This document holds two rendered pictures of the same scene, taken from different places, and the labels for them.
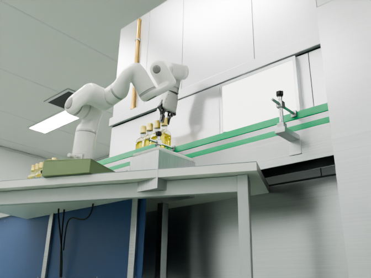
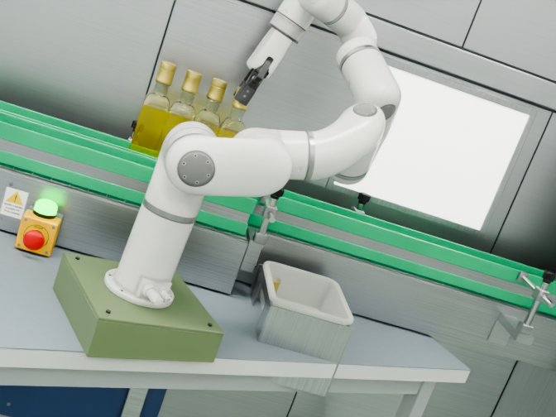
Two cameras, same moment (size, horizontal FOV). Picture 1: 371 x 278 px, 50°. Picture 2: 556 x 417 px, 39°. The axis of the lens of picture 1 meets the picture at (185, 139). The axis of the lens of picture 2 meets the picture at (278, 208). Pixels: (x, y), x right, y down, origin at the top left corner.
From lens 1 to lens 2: 1.90 m
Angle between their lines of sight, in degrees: 63
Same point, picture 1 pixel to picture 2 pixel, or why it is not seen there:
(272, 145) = (469, 311)
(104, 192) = (206, 376)
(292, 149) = (497, 334)
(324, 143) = (539, 347)
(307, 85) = (519, 170)
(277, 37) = (525, 35)
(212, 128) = not seen: hidden behind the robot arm
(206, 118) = (316, 110)
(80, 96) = (246, 180)
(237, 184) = (423, 385)
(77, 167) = (187, 348)
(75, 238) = not seen: outside the picture
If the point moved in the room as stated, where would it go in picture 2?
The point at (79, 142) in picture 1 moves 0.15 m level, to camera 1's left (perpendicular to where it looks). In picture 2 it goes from (170, 253) to (98, 256)
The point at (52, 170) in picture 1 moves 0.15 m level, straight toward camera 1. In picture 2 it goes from (122, 347) to (200, 390)
